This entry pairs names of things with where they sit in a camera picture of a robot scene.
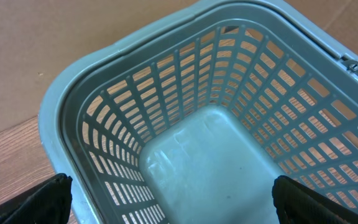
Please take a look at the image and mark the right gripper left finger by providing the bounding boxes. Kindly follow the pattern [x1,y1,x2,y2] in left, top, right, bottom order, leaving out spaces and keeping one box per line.
[0,173,73,224]

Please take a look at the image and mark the grey plastic basket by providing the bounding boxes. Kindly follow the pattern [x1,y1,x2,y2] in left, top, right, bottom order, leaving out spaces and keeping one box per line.
[39,1,358,223]

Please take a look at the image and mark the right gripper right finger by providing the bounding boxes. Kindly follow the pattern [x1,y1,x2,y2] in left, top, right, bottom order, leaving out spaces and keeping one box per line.
[272,175,358,224]

